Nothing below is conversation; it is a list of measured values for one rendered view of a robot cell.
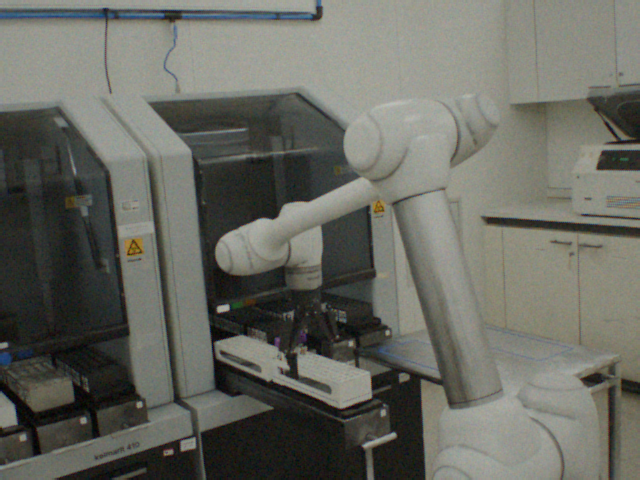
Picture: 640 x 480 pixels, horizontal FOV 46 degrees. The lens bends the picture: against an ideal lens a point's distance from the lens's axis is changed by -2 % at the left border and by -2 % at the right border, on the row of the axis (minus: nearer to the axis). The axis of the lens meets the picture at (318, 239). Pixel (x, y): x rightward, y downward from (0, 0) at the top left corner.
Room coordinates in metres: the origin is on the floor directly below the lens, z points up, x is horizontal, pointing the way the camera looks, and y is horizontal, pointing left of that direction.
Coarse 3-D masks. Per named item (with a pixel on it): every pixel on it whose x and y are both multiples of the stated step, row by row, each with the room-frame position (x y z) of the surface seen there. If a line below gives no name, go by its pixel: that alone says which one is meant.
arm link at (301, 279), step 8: (320, 264) 1.87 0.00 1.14; (288, 272) 1.85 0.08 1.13; (296, 272) 1.84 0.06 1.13; (304, 272) 1.83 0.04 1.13; (312, 272) 1.84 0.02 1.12; (320, 272) 1.86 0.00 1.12; (288, 280) 1.86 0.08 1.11; (296, 280) 1.84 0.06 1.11; (304, 280) 1.83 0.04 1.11; (312, 280) 1.84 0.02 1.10; (320, 280) 1.86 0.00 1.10; (296, 288) 1.84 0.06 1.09; (304, 288) 1.84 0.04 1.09; (312, 288) 1.85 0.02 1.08
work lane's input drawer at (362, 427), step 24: (216, 360) 2.18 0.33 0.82; (240, 384) 2.05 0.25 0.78; (264, 384) 1.96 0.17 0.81; (288, 408) 1.85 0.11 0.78; (312, 408) 1.77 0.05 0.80; (336, 408) 1.76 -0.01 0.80; (360, 408) 1.71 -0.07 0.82; (384, 408) 1.73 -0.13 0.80; (336, 432) 1.69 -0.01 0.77; (360, 432) 1.69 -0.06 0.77; (384, 432) 1.73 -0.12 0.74
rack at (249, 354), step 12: (240, 336) 2.25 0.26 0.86; (216, 348) 2.19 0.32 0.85; (228, 348) 2.13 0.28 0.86; (240, 348) 2.12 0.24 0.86; (252, 348) 2.12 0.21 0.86; (264, 348) 2.10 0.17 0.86; (228, 360) 2.13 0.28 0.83; (240, 360) 2.12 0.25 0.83; (252, 360) 2.02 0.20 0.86; (264, 360) 1.99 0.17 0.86; (252, 372) 2.02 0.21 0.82; (264, 372) 1.97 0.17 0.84
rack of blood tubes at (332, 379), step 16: (272, 368) 1.94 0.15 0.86; (288, 368) 1.87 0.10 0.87; (304, 368) 1.84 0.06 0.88; (320, 368) 1.83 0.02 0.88; (336, 368) 1.83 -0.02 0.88; (352, 368) 1.81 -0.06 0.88; (288, 384) 1.88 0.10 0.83; (304, 384) 1.82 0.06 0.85; (320, 384) 1.87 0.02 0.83; (336, 384) 1.71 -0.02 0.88; (352, 384) 1.73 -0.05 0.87; (368, 384) 1.75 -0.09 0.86; (336, 400) 1.71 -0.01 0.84; (352, 400) 1.72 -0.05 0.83
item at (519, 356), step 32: (384, 352) 2.12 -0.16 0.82; (416, 352) 2.09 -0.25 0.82; (512, 352) 2.02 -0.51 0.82; (544, 352) 2.00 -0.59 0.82; (576, 352) 1.97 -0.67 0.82; (608, 352) 1.95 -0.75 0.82; (512, 384) 1.77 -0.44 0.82; (608, 384) 1.83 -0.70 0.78; (608, 416) 1.92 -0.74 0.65; (608, 448) 1.93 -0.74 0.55
